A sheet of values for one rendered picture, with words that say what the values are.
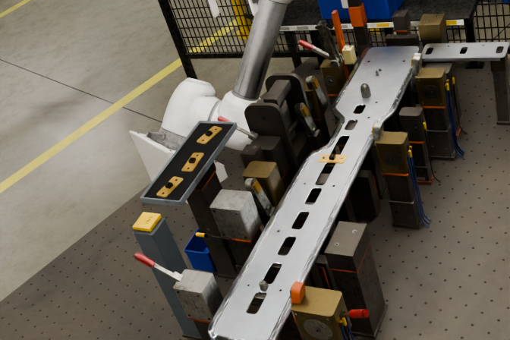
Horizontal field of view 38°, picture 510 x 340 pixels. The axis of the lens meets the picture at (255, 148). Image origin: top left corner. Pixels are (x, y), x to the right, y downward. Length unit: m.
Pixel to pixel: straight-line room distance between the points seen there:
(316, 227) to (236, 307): 0.33
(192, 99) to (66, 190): 1.94
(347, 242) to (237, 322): 0.35
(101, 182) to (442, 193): 2.45
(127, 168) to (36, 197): 0.58
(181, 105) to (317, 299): 1.19
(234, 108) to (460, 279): 1.01
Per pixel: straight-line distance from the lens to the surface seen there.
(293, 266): 1.96
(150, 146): 2.76
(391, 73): 2.61
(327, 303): 1.76
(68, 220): 4.29
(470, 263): 2.29
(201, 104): 2.74
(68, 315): 2.61
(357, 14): 2.86
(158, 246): 2.03
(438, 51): 2.68
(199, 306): 1.96
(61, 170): 4.75
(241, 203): 2.03
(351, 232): 1.96
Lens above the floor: 2.35
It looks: 34 degrees down
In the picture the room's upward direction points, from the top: 19 degrees counter-clockwise
